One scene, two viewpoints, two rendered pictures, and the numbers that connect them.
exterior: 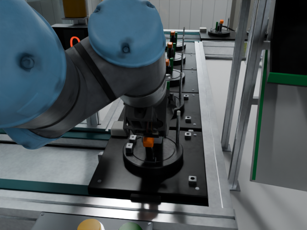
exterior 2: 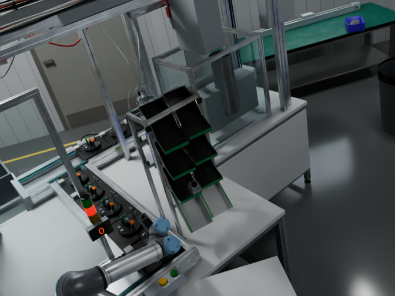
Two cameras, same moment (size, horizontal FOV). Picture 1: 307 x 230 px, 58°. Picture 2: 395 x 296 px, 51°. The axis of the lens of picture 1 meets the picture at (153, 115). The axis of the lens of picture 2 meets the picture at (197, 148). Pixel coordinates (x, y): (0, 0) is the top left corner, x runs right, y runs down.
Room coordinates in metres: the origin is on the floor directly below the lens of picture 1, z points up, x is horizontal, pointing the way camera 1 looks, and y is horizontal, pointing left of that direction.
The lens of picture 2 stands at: (-0.99, 0.71, 2.56)
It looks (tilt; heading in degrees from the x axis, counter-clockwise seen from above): 32 degrees down; 323
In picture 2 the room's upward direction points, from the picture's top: 14 degrees counter-clockwise
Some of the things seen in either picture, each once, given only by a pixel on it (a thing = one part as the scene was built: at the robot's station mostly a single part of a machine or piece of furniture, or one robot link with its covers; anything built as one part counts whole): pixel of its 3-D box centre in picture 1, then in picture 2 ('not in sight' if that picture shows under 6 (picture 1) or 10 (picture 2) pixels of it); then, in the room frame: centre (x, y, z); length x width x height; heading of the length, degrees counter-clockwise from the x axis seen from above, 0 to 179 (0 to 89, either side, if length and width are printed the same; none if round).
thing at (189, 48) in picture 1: (173, 39); (76, 176); (1.51, -0.11, 1.01); 0.24 x 0.24 x 0.13; 84
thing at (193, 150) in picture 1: (152, 158); (153, 250); (0.53, 0.00, 0.96); 0.24 x 0.24 x 0.02; 84
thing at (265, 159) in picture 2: not in sight; (238, 161); (1.19, -1.39, 0.43); 1.11 x 0.68 x 0.86; 84
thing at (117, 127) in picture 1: (120, 131); (129, 251); (0.63, 0.09, 0.97); 0.05 x 0.05 x 0.04; 84
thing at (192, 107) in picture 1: (161, 94); (127, 222); (0.78, -0.03, 1.01); 0.24 x 0.24 x 0.13; 84
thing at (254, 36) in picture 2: not in sight; (214, 87); (1.20, -1.28, 1.21); 0.69 x 0.46 x 0.69; 84
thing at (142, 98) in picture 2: not in sight; (148, 108); (1.26, -0.68, 1.32); 0.14 x 0.14 x 0.38
